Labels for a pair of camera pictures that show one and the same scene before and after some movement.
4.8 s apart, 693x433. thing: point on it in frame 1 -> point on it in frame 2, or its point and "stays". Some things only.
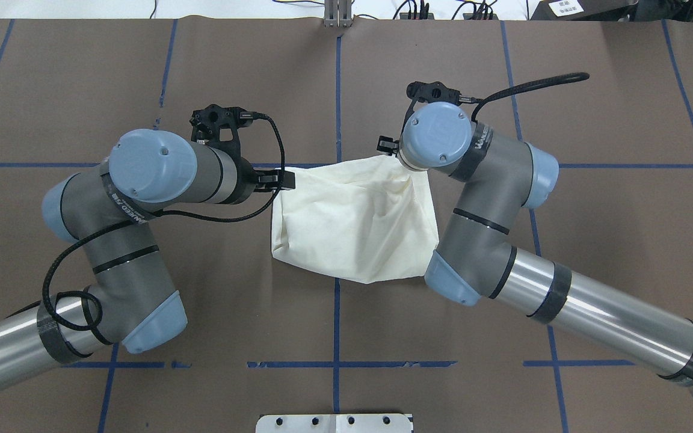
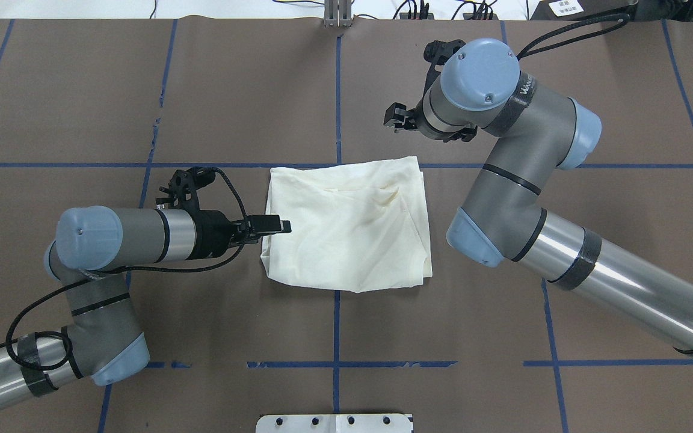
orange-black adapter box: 405,15 stays
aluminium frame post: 338,13 stays
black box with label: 582,10 stays
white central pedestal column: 334,423 stays
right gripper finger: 388,145 -> 397,116
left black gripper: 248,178 -> 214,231
